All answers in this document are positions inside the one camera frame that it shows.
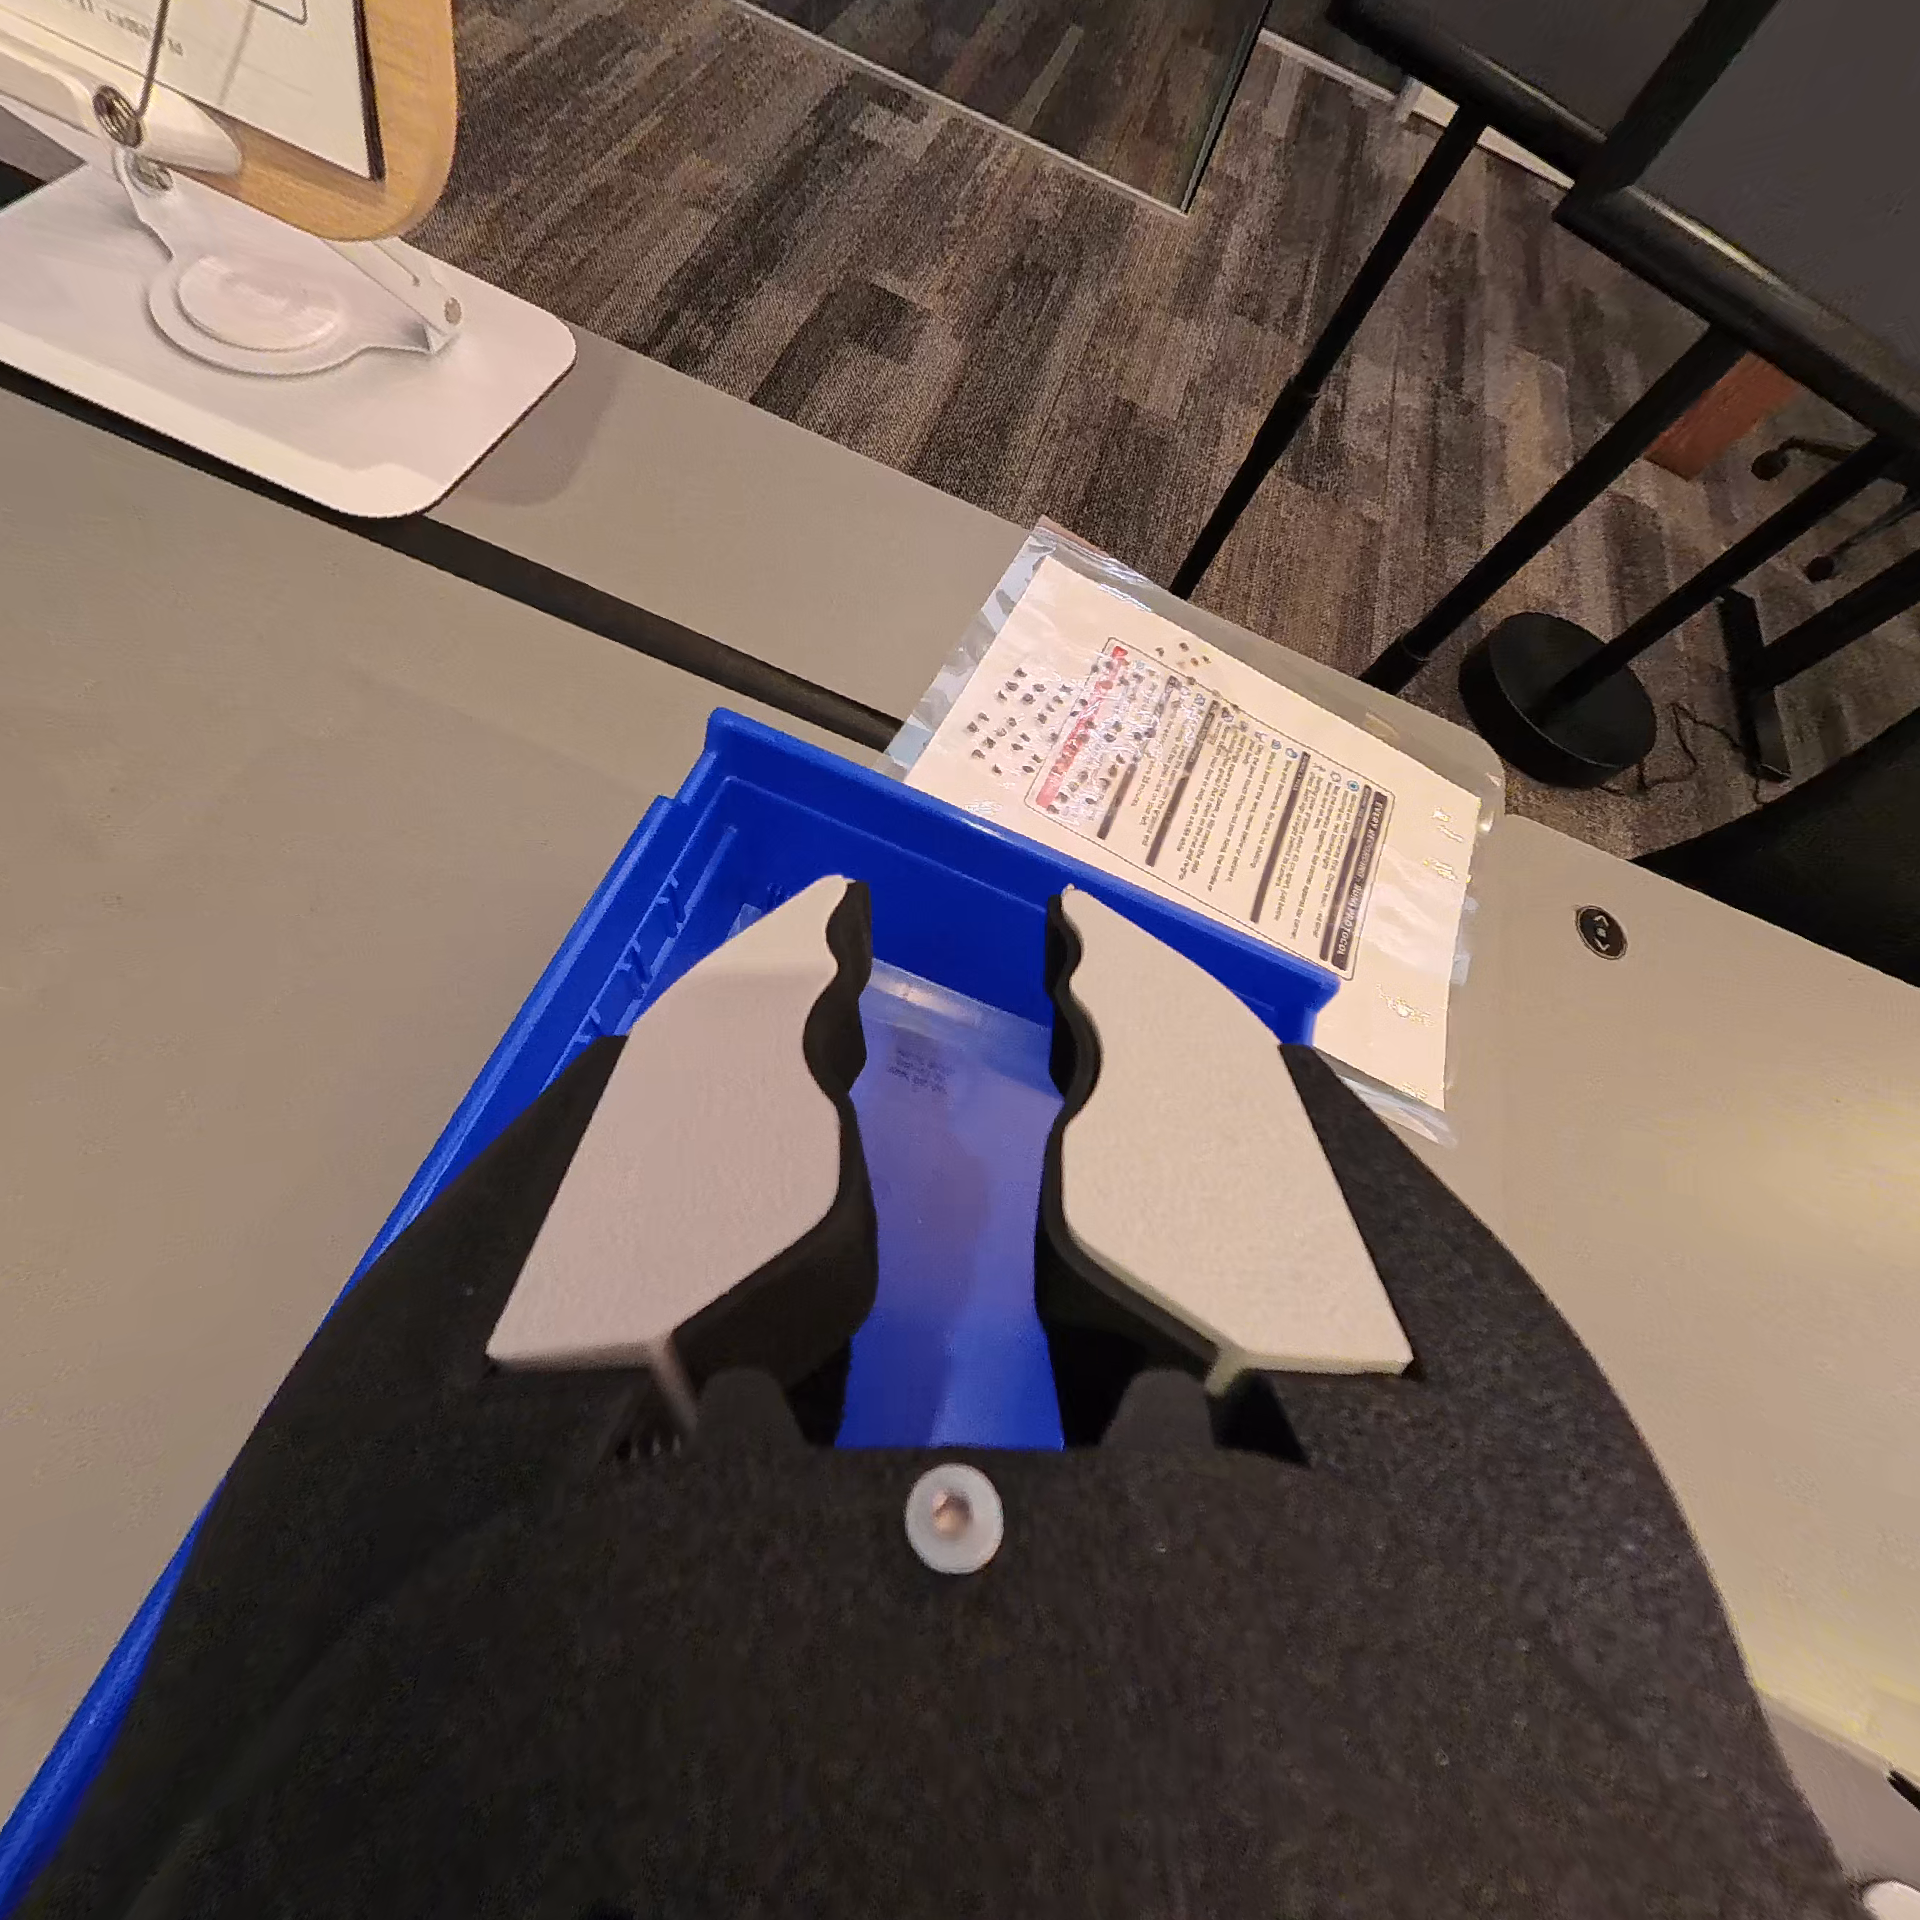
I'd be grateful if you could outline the black office chair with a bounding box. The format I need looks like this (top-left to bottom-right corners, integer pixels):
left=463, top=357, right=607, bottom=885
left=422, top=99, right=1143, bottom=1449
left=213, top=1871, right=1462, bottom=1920
left=1633, top=719, right=1920, bottom=992

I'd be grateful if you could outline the black round pole base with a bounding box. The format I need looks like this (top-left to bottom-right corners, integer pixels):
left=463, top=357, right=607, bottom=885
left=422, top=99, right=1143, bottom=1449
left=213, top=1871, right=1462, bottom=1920
left=1458, top=611, right=1658, bottom=789

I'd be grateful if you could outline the blue plastic bin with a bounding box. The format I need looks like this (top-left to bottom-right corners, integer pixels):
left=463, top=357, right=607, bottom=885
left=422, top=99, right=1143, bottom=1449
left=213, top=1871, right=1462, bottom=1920
left=0, top=707, right=1342, bottom=1875

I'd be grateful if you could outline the white paper sheet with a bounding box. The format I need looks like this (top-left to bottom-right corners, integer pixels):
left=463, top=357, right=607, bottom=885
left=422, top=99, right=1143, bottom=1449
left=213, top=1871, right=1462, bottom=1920
left=877, top=517, right=1505, bottom=1152

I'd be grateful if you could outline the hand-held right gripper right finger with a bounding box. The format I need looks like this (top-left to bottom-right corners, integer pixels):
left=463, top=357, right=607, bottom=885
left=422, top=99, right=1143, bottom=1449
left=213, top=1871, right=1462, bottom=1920
left=1034, top=885, right=1418, bottom=1393

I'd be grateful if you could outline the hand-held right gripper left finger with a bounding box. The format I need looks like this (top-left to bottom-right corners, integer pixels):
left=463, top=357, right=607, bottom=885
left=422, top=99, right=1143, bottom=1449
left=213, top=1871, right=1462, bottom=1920
left=483, top=872, right=881, bottom=1442

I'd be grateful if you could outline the wooden document stand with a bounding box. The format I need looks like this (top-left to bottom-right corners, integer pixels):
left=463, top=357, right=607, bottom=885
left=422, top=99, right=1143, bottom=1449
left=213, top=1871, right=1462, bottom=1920
left=0, top=0, right=577, bottom=521

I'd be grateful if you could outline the printed instruction sheet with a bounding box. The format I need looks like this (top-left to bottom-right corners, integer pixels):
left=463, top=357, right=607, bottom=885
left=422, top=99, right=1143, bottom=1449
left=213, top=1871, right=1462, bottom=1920
left=0, top=0, right=376, bottom=183

